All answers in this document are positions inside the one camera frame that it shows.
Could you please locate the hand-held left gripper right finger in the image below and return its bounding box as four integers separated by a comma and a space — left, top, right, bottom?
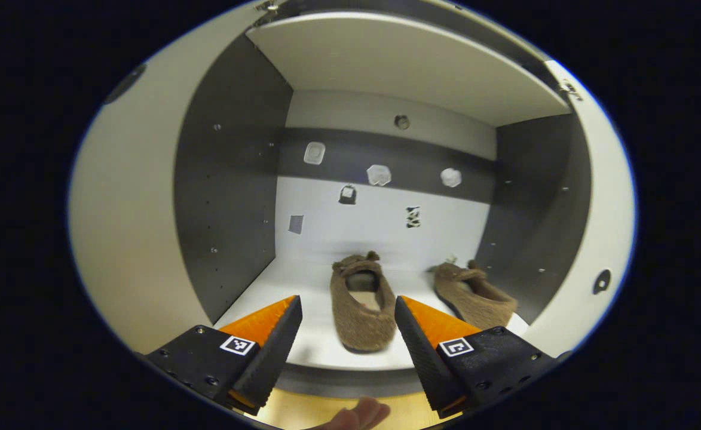
394, 296, 560, 419

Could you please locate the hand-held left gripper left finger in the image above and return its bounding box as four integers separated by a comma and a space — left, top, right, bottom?
144, 294, 303, 416

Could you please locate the brown fuzzy shoe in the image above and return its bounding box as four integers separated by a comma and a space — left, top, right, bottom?
330, 251, 397, 353
433, 260, 518, 330

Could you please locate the white grey shoe cabinet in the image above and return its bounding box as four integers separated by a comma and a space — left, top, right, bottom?
174, 0, 593, 400

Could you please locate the white cabinet door cat sticker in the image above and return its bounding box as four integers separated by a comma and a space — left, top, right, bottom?
521, 60, 636, 359

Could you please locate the white cabinet shelf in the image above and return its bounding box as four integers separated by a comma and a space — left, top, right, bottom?
246, 12, 572, 127

